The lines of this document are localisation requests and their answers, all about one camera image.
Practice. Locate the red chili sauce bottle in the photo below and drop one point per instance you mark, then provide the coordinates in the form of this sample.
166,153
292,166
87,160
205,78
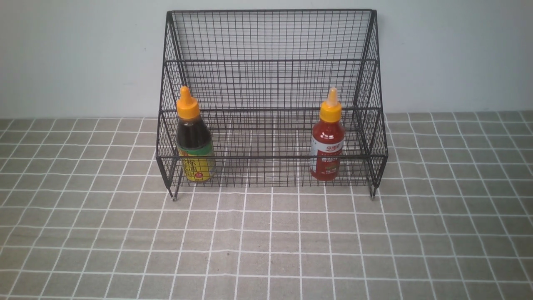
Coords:
327,139

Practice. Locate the dark soy sauce bottle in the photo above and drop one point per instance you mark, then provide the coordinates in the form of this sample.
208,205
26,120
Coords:
194,140

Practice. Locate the grey checkered tablecloth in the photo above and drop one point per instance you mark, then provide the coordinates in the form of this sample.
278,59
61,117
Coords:
85,216

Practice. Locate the black wire mesh shelf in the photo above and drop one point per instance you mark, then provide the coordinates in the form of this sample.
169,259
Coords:
260,77

